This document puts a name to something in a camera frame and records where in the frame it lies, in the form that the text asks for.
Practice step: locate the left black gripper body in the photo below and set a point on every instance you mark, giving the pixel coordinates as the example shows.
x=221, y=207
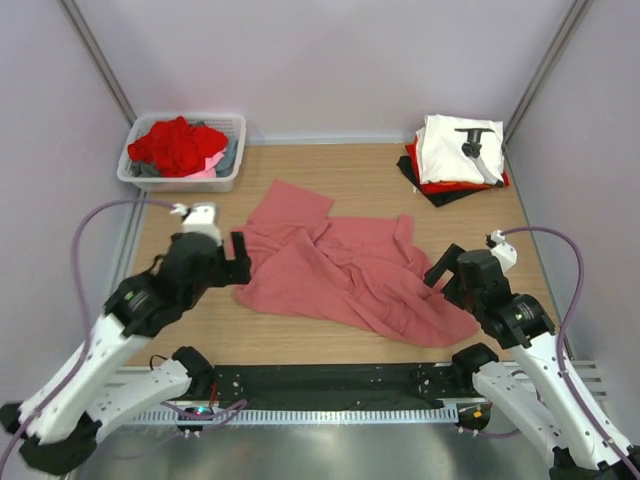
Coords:
x=214, y=280

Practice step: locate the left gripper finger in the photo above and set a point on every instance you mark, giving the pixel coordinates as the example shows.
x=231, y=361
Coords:
x=235, y=277
x=241, y=261

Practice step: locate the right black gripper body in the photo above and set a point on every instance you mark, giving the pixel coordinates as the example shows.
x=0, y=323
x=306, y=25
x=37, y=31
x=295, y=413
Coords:
x=467, y=293

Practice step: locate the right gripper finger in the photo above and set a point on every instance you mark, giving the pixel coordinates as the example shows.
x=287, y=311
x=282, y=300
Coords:
x=468, y=301
x=446, y=263

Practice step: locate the pink t shirt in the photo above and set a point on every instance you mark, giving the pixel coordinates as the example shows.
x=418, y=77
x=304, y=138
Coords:
x=364, y=272

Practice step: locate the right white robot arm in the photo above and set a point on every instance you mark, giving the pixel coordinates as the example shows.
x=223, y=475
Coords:
x=561, y=418

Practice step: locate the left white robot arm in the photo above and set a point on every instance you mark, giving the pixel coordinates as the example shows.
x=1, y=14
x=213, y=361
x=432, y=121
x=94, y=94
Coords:
x=60, y=427

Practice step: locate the red folded t shirt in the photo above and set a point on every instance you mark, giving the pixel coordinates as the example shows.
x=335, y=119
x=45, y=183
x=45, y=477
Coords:
x=444, y=187

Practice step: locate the light pink garment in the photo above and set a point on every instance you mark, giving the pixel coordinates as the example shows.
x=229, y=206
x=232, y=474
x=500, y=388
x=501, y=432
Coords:
x=209, y=168

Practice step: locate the black folded t shirt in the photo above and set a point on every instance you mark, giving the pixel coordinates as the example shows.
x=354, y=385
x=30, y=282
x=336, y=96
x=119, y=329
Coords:
x=436, y=199

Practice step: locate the grey garment in basket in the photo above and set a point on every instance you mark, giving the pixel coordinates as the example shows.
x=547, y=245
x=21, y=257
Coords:
x=227, y=160

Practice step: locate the white folded printed t shirt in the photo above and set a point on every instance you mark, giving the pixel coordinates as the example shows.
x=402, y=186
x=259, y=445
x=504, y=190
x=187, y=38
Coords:
x=460, y=150

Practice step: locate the red crumpled t shirt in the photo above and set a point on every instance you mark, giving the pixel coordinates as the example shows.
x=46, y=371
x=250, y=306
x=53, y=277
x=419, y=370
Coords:
x=175, y=147

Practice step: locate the white plastic basket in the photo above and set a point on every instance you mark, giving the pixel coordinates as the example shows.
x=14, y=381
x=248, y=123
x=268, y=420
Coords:
x=162, y=149

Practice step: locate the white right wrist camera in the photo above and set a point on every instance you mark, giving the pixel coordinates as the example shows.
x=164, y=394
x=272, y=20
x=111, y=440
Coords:
x=502, y=250

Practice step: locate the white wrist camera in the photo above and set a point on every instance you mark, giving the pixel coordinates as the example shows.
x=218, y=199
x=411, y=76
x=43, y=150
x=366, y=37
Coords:
x=199, y=218
x=502, y=250

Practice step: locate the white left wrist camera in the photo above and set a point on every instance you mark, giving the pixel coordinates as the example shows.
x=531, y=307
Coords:
x=199, y=218

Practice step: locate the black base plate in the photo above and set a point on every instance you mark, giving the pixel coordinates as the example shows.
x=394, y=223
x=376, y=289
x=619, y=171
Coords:
x=334, y=388

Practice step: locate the grey cable duct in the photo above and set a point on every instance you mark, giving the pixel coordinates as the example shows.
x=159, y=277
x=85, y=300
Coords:
x=448, y=414

